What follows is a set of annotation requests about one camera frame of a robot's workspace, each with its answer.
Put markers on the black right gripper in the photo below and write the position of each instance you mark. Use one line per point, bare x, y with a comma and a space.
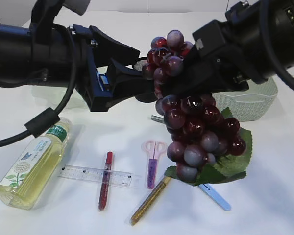
213, 65

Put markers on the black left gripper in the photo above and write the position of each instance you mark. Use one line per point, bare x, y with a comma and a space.
96, 49

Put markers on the purple grape bunch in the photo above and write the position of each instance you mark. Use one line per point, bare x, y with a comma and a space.
208, 145

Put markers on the blue scissors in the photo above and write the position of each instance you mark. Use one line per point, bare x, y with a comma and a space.
215, 196

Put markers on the yellow tea bottle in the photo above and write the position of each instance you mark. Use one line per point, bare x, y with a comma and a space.
27, 177

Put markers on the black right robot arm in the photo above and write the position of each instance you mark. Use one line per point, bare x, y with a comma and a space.
254, 43

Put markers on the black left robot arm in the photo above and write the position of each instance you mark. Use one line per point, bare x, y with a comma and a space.
40, 55

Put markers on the black mesh pen holder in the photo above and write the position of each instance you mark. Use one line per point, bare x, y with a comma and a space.
139, 65

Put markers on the silver glitter pen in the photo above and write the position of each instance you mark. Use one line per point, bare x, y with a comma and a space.
157, 119

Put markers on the green woven plastic basket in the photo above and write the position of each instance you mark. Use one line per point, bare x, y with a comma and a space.
249, 105

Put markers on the light green wavy plate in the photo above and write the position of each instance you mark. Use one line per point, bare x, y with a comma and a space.
52, 96

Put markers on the red glitter pen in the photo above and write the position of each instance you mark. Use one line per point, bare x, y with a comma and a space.
105, 182

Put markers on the transparent plastic ruler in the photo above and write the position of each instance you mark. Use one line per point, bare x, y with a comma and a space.
117, 178

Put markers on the gold glitter pen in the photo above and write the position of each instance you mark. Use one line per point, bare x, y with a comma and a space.
148, 202

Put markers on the pink purple scissors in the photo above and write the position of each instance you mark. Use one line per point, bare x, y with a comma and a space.
154, 150

